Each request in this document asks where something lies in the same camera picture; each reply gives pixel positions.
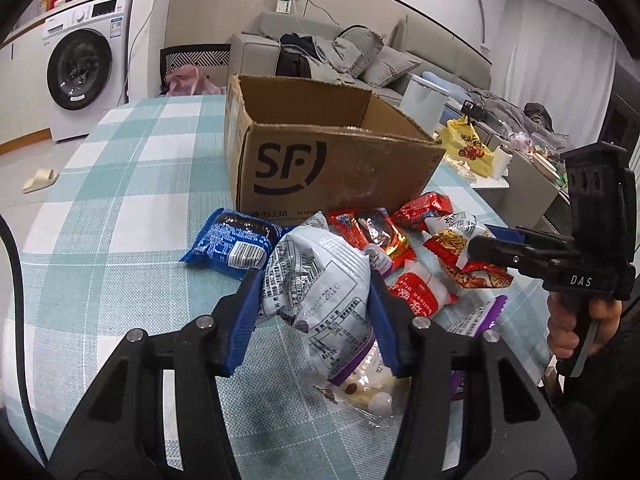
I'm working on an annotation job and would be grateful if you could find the red white noodle snack packet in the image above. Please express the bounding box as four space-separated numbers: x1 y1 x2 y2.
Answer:
422 211 515 291

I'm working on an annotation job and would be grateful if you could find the black white patterned chair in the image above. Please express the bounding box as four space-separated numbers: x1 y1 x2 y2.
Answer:
160 45 232 96

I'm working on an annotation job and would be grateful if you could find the grey blanket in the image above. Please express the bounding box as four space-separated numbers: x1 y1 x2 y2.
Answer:
467 87 571 146

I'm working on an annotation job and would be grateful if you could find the black cable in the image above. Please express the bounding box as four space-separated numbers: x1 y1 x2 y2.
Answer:
0 212 51 466

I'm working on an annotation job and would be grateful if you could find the beige slipper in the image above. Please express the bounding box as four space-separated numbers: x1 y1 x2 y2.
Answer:
22 169 60 193

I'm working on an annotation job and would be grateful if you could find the brown cardboard box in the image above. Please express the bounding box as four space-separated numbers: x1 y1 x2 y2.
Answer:
223 74 447 223

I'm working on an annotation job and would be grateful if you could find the white washing machine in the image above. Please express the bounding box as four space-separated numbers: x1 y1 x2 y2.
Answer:
41 0 136 143

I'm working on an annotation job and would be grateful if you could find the grey jacket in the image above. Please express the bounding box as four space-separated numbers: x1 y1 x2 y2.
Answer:
312 35 361 81

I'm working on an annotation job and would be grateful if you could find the person's right hand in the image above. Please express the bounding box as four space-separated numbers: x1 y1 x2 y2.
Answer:
546 292 626 361

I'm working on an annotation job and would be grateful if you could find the light blue pillow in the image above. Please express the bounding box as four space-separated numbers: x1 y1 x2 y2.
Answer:
420 71 468 106

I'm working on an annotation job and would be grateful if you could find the white grey printed snack packet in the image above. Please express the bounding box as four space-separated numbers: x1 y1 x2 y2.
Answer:
257 211 413 429

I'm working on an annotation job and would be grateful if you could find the white trash bin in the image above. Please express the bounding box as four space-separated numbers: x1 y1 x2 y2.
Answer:
401 74 450 133

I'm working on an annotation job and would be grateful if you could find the pink plastic bag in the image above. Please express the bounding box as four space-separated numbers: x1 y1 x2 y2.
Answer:
165 65 223 97

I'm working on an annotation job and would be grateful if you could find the red chocolate snack packet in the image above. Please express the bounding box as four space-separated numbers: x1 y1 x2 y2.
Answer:
327 208 416 278

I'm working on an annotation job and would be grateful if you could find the grey coffee table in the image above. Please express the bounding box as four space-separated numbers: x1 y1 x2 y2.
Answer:
472 145 571 231

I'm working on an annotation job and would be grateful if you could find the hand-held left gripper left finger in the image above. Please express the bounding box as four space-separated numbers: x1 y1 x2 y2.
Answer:
47 269 264 480

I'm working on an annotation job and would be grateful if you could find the light grey pillow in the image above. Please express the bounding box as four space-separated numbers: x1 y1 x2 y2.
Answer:
361 46 423 87

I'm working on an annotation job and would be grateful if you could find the black clothing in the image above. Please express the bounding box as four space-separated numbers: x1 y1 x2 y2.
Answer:
275 32 326 81

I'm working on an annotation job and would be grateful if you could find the yellow plastic bag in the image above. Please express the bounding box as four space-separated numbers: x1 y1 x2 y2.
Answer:
436 116 496 178

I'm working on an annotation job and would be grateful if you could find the blue snack packet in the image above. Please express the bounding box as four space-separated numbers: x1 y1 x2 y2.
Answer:
179 208 284 277

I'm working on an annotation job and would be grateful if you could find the grey sofa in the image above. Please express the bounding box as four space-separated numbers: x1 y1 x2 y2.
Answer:
229 10 493 111

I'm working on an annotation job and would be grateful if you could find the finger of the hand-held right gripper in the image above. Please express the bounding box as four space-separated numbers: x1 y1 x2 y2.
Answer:
467 236 573 276
487 225 576 253

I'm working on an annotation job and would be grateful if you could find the white curtain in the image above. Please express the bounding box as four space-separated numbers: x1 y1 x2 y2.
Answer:
492 0 621 151

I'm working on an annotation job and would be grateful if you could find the dark cloth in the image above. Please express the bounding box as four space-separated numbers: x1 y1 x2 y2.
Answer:
524 102 553 128

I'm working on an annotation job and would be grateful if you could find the small red snack packet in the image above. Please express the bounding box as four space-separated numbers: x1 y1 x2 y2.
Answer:
390 191 453 233

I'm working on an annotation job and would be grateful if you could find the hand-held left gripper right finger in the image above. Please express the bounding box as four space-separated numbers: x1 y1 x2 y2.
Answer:
368 269 576 480

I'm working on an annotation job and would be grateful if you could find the dark grey pillow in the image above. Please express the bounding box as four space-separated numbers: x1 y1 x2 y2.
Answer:
340 26 386 78

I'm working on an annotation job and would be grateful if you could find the red white balloon packet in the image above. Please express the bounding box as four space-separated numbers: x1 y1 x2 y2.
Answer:
387 259 461 321

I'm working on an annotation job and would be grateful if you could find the white paper roll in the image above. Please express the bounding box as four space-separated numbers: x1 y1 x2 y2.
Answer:
492 142 513 181

